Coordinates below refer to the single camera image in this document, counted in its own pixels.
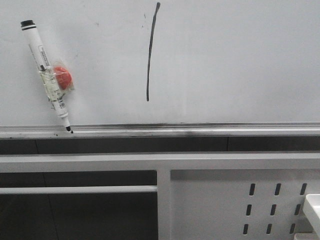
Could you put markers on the grey metal whiteboard stand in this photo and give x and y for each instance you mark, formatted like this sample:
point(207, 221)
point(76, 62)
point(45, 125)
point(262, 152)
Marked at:
point(157, 189)

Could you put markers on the white whiteboard with aluminium frame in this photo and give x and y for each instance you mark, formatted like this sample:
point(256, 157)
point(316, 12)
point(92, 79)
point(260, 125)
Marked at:
point(165, 68)

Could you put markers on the white plastic marker tray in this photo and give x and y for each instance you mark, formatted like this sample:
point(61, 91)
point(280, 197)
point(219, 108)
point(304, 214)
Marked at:
point(311, 210)

